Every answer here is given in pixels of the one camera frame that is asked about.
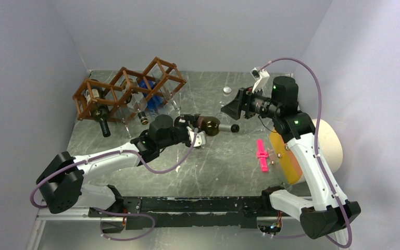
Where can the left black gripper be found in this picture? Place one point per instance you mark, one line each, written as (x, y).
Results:
(189, 119)

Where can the pink plastic piece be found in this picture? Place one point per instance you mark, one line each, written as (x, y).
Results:
(262, 156)

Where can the olive wine bottle black top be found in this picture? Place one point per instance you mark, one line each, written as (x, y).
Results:
(211, 126)

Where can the dark green wine bottle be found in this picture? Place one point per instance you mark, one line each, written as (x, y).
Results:
(99, 112)

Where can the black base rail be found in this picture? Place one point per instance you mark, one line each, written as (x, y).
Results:
(135, 213)

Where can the clear bottle with silver cap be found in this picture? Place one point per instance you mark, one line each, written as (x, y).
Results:
(225, 97)

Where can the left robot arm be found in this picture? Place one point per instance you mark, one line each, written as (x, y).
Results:
(65, 181)

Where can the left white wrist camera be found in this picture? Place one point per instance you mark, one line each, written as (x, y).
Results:
(197, 139)

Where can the white cylinder with orange lid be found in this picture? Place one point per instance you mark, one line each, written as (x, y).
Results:
(285, 163)

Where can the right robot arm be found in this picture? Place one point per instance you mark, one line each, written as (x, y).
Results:
(329, 210)

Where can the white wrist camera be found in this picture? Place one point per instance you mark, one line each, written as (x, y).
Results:
(197, 139)
(261, 77)

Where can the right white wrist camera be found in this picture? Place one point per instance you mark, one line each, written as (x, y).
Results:
(261, 77)

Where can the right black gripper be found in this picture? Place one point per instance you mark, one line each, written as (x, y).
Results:
(242, 101)

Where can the brown wooden wine rack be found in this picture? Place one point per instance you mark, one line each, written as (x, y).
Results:
(113, 91)

